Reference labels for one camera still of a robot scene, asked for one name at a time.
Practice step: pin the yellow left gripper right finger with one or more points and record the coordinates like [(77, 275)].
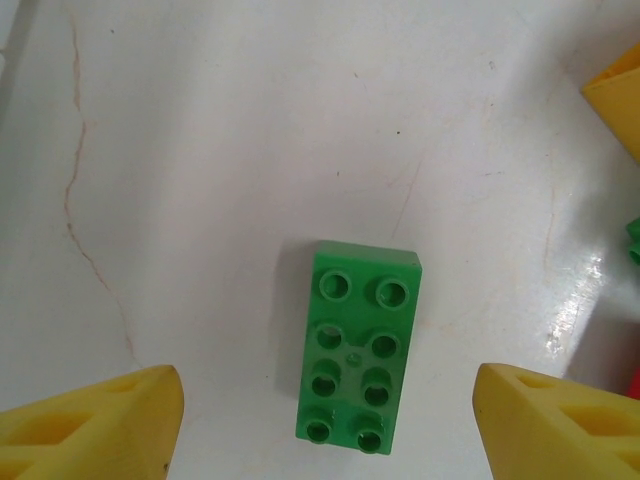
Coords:
[(560, 435)]

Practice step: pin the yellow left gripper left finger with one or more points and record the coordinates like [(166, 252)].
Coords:
[(75, 435)]

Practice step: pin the red lego brick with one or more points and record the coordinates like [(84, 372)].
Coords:
[(634, 387)]

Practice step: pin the long green lego brick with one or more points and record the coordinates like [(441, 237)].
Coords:
[(357, 350)]

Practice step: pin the yellow lego brick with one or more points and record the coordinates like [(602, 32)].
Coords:
[(617, 105)]

